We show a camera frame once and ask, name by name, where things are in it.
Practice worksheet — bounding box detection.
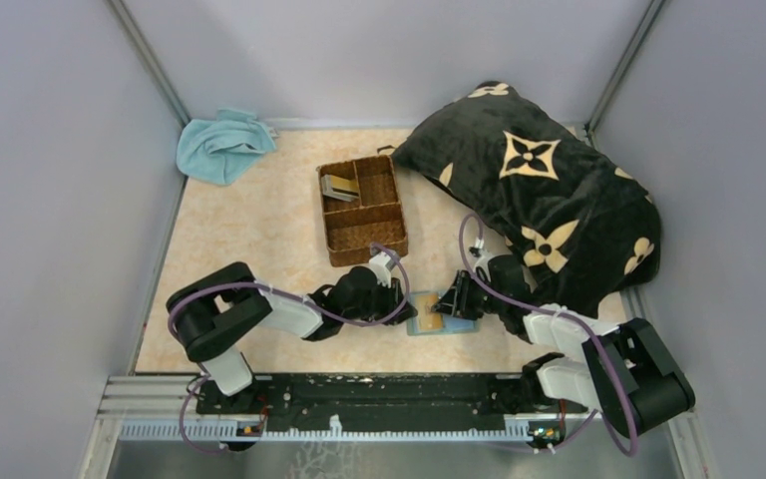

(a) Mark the light blue cloth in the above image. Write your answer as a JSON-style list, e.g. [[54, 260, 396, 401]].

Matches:
[[176, 109, 278, 187]]

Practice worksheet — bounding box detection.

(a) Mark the green leather card holder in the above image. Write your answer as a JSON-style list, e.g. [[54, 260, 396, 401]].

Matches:
[[406, 291, 479, 336]]

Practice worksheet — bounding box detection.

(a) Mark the aluminium frame rail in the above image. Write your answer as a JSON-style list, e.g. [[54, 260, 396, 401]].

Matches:
[[95, 373, 696, 443]]

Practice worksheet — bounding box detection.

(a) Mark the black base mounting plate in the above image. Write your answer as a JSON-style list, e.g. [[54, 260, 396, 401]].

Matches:
[[195, 371, 589, 434]]

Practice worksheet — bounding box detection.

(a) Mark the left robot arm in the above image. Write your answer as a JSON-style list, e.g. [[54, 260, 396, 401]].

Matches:
[[166, 261, 416, 413]]

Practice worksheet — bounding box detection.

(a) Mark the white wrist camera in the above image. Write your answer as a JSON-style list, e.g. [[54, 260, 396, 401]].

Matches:
[[366, 251, 400, 287], [469, 239, 496, 275]]

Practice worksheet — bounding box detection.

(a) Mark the gold card stack in basket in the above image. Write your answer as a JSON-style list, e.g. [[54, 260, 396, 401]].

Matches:
[[320, 175, 360, 203]]

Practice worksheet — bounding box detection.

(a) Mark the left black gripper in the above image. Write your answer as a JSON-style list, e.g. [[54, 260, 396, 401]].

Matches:
[[343, 273, 418, 326]]

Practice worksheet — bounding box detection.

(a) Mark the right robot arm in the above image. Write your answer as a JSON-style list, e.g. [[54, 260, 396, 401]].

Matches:
[[431, 255, 696, 438]]

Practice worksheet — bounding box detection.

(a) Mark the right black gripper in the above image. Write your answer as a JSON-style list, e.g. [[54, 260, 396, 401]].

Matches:
[[430, 269, 507, 320]]

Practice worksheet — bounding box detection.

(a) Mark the black floral pillow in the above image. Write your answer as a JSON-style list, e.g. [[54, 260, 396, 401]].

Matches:
[[391, 80, 662, 317]]

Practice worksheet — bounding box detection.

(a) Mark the brown woven divided basket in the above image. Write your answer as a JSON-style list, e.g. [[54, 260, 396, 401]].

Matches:
[[317, 155, 409, 267]]

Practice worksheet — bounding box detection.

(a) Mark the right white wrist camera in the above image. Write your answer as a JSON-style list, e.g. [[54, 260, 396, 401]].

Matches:
[[469, 239, 496, 275]]

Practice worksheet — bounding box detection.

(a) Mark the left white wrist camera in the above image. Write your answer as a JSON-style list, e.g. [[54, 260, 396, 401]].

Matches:
[[366, 251, 400, 287]]

